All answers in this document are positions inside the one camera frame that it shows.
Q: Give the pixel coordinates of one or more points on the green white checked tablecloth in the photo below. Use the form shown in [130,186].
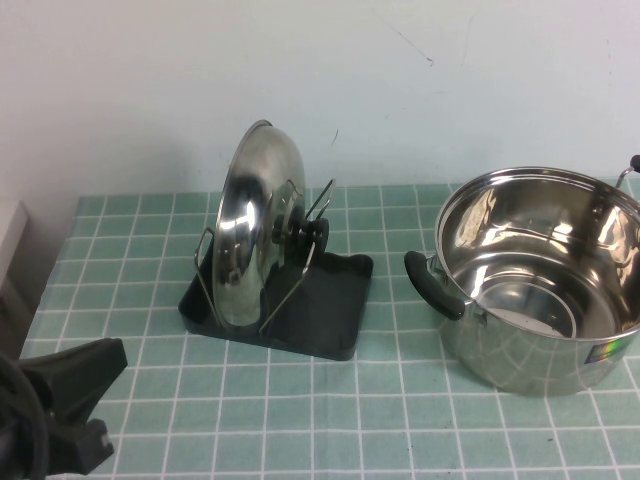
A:
[350,425]

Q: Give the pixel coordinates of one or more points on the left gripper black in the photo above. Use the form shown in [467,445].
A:
[12,450]

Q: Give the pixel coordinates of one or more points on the white cabinet beside table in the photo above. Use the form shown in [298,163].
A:
[12,235]

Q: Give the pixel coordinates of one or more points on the stainless steel lid black knob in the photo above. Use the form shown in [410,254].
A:
[240,250]

